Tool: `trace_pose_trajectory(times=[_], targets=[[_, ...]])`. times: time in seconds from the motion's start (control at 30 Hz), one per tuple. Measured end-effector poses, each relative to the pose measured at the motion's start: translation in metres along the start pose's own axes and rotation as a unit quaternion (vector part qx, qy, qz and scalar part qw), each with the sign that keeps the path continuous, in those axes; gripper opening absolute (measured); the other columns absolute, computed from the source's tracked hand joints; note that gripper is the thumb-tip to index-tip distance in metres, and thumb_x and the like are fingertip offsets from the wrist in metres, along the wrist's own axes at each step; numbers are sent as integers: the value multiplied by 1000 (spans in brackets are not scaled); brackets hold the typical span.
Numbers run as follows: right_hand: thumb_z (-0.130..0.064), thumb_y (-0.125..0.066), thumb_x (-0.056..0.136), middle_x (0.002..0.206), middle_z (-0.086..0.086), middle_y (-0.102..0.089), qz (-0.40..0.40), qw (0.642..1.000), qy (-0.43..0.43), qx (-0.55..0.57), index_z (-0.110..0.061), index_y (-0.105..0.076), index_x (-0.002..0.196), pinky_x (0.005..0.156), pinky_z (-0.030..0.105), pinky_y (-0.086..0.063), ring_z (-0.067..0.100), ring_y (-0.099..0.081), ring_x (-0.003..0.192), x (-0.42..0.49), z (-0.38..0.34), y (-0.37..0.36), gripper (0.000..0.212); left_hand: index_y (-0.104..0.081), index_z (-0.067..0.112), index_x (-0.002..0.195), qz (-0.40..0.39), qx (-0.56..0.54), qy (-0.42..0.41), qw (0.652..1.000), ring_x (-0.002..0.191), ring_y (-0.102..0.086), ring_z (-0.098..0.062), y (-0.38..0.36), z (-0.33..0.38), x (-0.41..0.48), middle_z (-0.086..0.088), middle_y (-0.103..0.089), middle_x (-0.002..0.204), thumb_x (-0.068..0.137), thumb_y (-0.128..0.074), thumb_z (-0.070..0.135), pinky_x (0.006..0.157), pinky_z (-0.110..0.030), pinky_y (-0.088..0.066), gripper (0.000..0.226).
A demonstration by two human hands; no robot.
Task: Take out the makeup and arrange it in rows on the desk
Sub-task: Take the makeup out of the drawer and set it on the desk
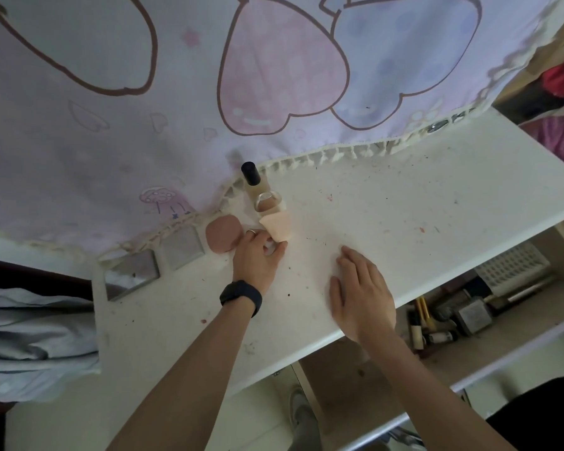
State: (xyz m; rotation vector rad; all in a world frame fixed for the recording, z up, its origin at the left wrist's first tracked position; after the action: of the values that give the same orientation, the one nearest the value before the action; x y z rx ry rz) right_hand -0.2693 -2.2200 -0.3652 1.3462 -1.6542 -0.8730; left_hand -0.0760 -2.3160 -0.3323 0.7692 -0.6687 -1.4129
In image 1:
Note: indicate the white dressing table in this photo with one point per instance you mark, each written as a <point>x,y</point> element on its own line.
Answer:
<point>404,206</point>

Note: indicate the person's left forearm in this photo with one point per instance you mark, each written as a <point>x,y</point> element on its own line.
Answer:
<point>183,385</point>

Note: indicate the peach pump bottle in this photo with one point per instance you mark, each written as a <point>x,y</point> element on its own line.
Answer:
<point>275,227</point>

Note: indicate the person's right forearm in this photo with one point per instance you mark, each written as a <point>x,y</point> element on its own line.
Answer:
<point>427,399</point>

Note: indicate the small pale tube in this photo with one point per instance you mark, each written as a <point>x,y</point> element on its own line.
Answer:
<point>439,337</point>

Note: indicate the pink rounded compact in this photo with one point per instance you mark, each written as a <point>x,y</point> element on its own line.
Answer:
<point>222,234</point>

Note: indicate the large grey square palette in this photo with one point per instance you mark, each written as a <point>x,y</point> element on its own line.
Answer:
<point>131,274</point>

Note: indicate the purple drawer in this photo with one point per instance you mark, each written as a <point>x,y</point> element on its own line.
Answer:
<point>498,335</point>

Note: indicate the beige tube black cap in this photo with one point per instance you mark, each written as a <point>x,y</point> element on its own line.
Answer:
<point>417,331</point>

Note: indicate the wooden bed frame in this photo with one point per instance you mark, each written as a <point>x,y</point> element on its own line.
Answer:
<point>552,58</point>

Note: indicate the false eyelash tray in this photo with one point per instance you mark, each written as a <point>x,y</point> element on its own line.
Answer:
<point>512,270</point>

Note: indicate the black office chair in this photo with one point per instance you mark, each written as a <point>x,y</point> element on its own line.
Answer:
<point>545,418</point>

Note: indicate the white shoe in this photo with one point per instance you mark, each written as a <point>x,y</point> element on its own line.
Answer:
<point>303,408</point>

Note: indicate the black smartwatch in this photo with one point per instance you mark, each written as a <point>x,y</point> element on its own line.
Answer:
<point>239,293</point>

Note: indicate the silver oval metal fitting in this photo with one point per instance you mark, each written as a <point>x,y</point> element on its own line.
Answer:
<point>437,126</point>

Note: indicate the dark red wooden door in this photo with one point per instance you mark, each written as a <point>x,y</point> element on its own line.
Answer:
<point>28,272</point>

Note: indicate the pink cartoon cloth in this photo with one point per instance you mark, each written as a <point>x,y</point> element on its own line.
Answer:
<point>122,159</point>

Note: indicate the white hanging garment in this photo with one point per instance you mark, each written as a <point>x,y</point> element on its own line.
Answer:
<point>28,342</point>

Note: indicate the foundation bottle black cap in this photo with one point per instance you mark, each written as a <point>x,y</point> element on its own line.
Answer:
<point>250,173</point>

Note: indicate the person's right hand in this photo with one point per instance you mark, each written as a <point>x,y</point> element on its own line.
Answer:
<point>362,300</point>

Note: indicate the small grey square palette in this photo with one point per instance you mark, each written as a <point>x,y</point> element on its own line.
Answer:
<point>182,247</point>

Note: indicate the person's left hand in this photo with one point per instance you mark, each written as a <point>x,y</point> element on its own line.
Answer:
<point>254,263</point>

